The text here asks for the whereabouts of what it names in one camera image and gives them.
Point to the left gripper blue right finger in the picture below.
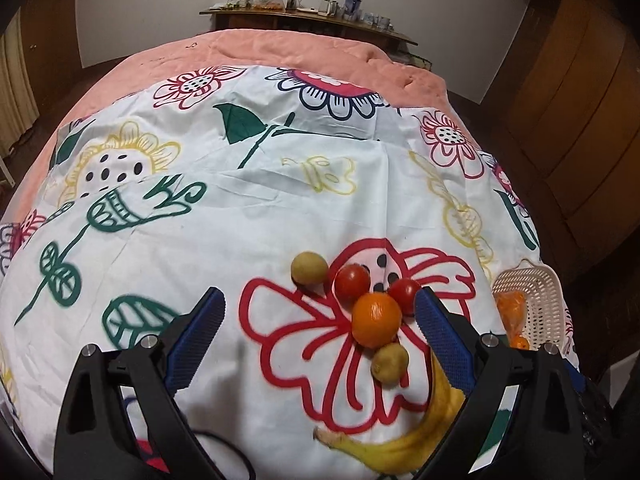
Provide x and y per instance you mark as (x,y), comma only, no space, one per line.
(445,332)

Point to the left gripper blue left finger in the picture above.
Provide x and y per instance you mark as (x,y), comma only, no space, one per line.
(188,338)

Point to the green kiwi fruit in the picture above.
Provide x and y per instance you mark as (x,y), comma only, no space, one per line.
(309,269)
(390,364)

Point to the orange bag of fruit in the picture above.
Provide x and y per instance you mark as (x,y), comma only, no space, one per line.
(512,310)

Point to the red tomato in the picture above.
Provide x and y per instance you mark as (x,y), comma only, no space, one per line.
(351,282)
(404,291)

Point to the orange mandarin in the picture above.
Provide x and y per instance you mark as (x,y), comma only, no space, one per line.
(376,319)
(519,342)

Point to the white plastic perforated basket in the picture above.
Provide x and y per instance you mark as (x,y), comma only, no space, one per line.
(544,311)

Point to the yellow banana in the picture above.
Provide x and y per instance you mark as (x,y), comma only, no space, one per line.
(410,451)

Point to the white floral duvet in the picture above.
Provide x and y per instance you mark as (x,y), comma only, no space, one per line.
(219,177)

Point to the wooden wardrobe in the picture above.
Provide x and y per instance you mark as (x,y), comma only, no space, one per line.
(566,106)

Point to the pink blanket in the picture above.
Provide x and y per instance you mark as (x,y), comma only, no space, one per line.
(348,60)

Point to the beige curtain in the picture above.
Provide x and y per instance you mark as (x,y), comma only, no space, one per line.
(18,107)

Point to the blue white jug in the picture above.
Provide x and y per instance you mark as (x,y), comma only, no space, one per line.
(351,10)

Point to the wooden sideboard table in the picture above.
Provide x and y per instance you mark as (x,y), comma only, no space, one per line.
(306,22)

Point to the white kettle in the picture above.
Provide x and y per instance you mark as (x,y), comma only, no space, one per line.
(328,7)

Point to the brown wooden door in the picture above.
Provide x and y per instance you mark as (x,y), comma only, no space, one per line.
(49,37)

